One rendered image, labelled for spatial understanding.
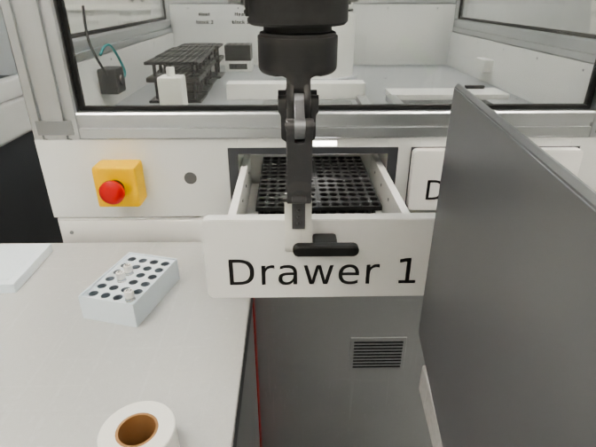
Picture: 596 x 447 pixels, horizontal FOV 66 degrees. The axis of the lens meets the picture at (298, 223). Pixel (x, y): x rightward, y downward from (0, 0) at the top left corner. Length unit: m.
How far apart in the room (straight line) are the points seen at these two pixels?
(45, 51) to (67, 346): 0.45
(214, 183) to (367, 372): 0.54
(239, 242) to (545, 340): 0.37
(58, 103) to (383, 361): 0.80
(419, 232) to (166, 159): 0.46
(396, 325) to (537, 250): 0.73
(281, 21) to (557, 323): 0.30
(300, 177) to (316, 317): 0.56
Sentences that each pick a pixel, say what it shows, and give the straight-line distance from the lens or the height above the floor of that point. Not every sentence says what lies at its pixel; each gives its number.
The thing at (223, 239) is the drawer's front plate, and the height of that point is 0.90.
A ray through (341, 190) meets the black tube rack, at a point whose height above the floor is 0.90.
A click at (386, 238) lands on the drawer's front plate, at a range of 0.56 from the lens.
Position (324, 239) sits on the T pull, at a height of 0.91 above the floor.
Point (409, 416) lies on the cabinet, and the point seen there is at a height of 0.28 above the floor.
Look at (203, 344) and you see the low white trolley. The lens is 0.63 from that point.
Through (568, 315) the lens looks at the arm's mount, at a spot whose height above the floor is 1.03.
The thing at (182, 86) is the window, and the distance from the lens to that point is 0.81.
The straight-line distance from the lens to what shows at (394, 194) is 0.71.
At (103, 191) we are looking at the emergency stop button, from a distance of 0.81.
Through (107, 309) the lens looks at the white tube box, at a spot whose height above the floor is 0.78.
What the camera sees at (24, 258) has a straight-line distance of 0.88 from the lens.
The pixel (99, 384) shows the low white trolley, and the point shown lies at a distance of 0.61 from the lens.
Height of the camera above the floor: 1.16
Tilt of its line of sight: 26 degrees down
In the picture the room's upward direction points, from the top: straight up
